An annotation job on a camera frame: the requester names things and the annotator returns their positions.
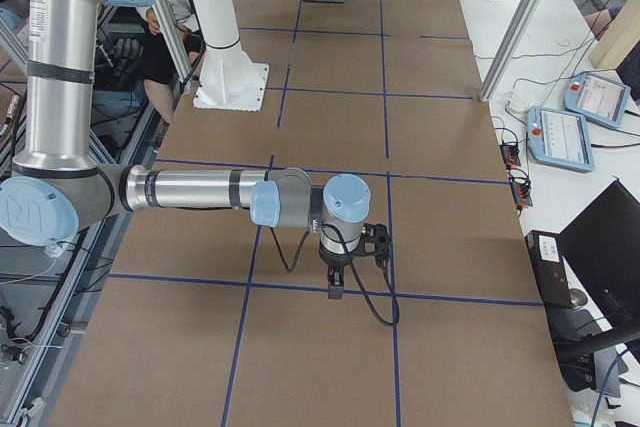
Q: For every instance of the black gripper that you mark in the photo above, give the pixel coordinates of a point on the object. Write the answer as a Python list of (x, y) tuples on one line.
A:
[(336, 261)]

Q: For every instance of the black laptop on desk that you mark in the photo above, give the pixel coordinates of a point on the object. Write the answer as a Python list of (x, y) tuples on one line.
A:
[(588, 278)]

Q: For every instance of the near blue teach pendant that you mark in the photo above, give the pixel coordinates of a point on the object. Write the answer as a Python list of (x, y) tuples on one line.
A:
[(559, 138)]

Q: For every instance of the blue teach pendant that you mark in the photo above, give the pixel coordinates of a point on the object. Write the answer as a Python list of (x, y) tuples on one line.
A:
[(597, 98), (559, 138)]

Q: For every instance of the far blue teach pendant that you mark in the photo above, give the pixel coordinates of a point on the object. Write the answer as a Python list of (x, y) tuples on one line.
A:
[(597, 98)]

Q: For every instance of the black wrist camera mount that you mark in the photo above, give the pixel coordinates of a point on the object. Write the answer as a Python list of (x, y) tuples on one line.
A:
[(375, 242)]

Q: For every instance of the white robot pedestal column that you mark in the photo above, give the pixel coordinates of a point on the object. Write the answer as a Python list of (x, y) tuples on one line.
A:
[(228, 79)]

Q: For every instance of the grey aluminium frame post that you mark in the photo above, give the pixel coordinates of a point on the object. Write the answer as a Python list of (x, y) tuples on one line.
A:
[(511, 39)]

